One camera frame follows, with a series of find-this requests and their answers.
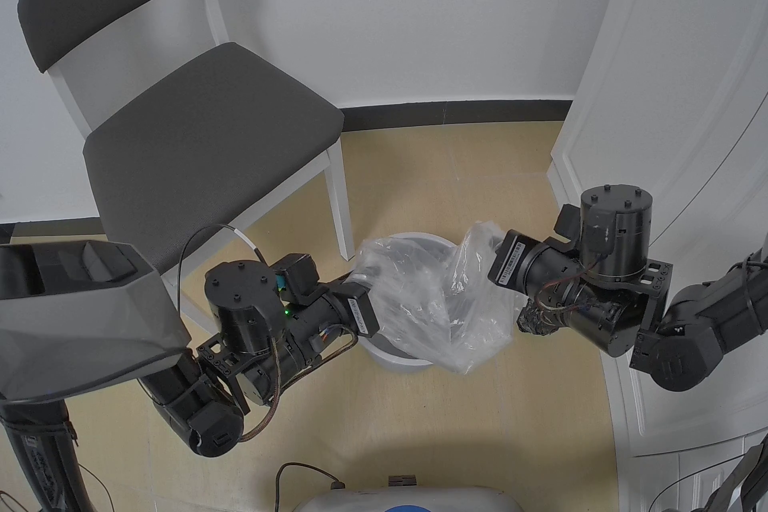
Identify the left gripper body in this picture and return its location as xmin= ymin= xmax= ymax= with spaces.
xmin=287 ymin=284 xmax=380 ymax=365

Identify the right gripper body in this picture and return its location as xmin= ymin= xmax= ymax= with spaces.
xmin=488 ymin=229 xmax=588 ymax=299

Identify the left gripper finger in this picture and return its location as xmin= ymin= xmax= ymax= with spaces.
xmin=332 ymin=265 xmax=388 ymax=291

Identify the black plastic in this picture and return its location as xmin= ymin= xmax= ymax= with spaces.
xmin=517 ymin=298 xmax=571 ymax=340

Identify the clear plastic bag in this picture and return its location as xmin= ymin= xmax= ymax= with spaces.
xmin=351 ymin=220 xmax=523 ymax=375

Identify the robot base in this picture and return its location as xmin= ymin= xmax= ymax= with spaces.
xmin=292 ymin=475 xmax=526 ymax=512

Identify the white trash bin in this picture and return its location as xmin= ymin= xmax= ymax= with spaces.
xmin=354 ymin=232 xmax=481 ymax=375

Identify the grey cushioned white chair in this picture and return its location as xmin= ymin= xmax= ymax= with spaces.
xmin=17 ymin=0 xmax=356 ymax=354

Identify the white wardrobe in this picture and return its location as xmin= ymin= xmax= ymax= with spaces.
xmin=545 ymin=0 xmax=768 ymax=512

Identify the braided cable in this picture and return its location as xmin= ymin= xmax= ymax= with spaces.
xmin=237 ymin=331 xmax=361 ymax=443

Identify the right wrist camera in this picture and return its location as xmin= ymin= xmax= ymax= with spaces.
xmin=555 ymin=204 xmax=588 ymax=258

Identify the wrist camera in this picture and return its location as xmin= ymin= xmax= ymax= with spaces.
xmin=555 ymin=204 xmax=588 ymax=258
xmin=273 ymin=253 xmax=329 ymax=312

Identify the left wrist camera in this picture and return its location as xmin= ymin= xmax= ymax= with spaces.
xmin=273 ymin=253 xmax=329 ymax=312

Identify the black cable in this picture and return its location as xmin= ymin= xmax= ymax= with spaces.
xmin=179 ymin=224 xmax=269 ymax=318
xmin=275 ymin=462 xmax=346 ymax=512

